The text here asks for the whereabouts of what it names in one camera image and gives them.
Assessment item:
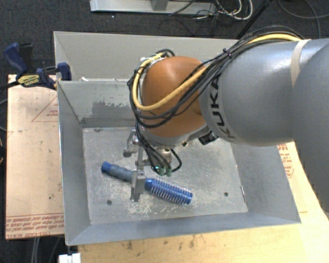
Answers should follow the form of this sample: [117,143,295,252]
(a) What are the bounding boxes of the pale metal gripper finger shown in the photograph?
[129,178,140,203]
[135,169,147,195]

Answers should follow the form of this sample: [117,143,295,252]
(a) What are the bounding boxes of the blue hairbrush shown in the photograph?
[101,161,194,207]

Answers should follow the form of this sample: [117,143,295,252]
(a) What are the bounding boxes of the grey metal bin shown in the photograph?
[53,31,302,247]

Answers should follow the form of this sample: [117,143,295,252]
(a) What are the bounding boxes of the brown cardboard board, red print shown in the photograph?
[5,74,300,241]

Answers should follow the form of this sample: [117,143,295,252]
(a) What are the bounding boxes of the black cylinder on white bracket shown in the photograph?
[198,131,219,146]

